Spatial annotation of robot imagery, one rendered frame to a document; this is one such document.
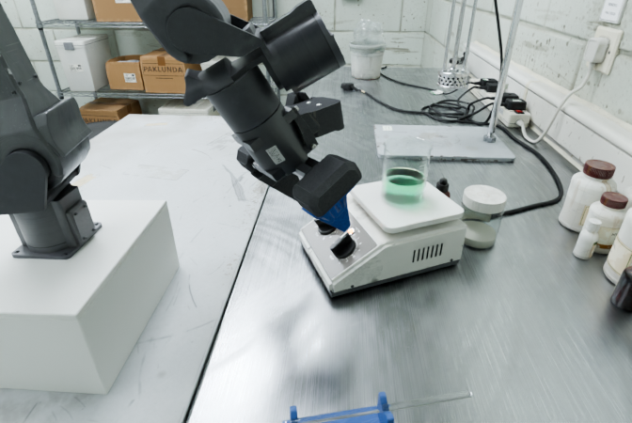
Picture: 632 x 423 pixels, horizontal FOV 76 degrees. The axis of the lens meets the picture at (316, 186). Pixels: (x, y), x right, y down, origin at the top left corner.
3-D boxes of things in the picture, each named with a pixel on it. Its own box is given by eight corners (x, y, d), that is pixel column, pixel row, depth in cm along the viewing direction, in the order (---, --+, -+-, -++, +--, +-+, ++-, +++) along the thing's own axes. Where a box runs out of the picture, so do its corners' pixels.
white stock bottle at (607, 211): (570, 241, 62) (588, 192, 58) (590, 233, 64) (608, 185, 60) (601, 258, 58) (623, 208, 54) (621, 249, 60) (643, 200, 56)
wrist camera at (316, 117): (290, 116, 39) (337, 76, 41) (255, 106, 45) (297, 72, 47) (316, 161, 43) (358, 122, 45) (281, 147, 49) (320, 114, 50)
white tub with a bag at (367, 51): (353, 70, 167) (355, 15, 157) (387, 73, 162) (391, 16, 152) (342, 78, 155) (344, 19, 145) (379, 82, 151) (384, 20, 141)
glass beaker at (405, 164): (396, 185, 60) (402, 132, 56) (434, 200, 56) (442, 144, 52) (366, 201, 56) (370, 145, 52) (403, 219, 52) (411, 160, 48)
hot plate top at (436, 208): (387, 235, 50) (387, 229, 49) (347, 191, 60) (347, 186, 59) (466, 217, 53) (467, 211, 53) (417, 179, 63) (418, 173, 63)
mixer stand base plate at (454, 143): (378, 158, 89) (378, 153, 89) (372, 127, 107) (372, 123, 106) (516, 162, 88) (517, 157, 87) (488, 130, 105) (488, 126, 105)
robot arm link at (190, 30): (157, 22, 32) (286, -61, 30) (178, 13, 39) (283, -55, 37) (238, 137, 37) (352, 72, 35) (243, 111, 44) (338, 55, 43)
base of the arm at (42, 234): (10, 258, 42) (-14, 208, 39) (52, 223, 48) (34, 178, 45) (72, 259, 41) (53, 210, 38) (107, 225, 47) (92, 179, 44)
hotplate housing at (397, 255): (330, 302, 51) (331, 251, 47) (297, 243, 61) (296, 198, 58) (474, 262, 57) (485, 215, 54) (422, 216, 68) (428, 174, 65)
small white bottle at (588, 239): (575, 259, 58) (589, 224, 55) (570, 249, 60) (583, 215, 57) (592, 261, 58) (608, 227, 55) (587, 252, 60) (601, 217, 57)
